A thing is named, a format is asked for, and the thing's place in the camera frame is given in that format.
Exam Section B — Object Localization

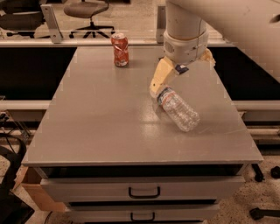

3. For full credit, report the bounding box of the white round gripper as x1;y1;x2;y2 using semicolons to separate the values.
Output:
150;31;216;98

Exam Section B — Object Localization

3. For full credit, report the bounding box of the clear plastic water bottle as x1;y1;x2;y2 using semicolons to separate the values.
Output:
157;87;200;132

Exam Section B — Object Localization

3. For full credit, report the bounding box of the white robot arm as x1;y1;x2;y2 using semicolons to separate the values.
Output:
150;0;280;98

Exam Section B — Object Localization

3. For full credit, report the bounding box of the dark blue snack packet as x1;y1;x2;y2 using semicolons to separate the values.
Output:
175;65;188;74

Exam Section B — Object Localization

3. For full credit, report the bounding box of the crushed orange soda can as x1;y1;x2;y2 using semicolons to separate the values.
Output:
111;32;129;67

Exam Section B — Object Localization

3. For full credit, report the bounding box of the grey office chair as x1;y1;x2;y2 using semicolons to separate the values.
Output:
64;0;115;39

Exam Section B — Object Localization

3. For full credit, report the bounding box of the grey drawer cabinet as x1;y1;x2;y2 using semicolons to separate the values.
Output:
23;46;262;210

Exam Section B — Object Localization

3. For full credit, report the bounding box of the upper grey drawer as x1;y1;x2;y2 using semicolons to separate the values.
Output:
40;176;244;202

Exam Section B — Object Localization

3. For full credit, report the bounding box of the grey drawer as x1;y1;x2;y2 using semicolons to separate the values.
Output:
40;176;244;202
66;204;220;223

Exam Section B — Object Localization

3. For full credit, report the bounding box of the lower grey drawer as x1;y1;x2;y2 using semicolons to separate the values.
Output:
66;204;220;223

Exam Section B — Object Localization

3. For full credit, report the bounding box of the black stand foot right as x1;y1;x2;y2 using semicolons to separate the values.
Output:
249;207;280;221

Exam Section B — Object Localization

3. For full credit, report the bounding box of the dark office chair left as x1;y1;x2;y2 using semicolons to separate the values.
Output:
0;0;45;39

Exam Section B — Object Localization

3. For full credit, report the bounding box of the cardboard box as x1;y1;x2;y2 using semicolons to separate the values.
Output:
13;166;66;212

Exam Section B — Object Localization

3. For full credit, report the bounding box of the black equipment bottom left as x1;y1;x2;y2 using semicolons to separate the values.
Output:
0;133;34;224

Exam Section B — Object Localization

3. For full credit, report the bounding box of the middle metal bracket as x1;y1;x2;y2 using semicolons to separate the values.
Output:
156;5;166;44

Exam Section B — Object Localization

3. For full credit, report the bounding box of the metal bracket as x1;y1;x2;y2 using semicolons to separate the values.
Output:
41;4;63;44
156;5;166;44

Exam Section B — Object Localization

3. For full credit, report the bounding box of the left metal bracket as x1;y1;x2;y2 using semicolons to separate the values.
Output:
41;4;63;44

